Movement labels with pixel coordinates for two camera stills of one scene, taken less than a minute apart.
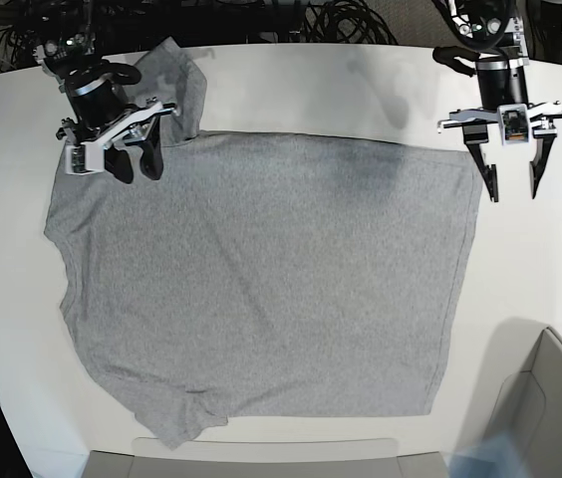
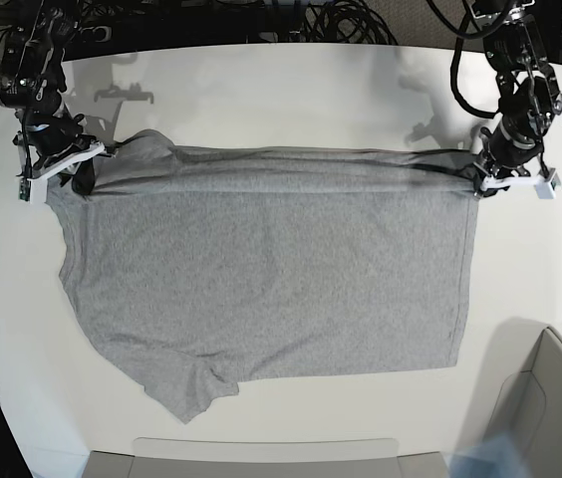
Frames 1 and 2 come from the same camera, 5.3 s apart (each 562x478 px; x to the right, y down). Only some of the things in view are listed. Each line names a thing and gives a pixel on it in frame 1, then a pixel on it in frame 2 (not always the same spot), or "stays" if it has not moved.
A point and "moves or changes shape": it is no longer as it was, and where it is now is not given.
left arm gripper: x=104 y=117 to x=53 y=144
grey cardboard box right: x=551 y=408 stays
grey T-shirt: x=264 y=275 moves or changes shape
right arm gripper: x=504 y=82 to x=511 y=156
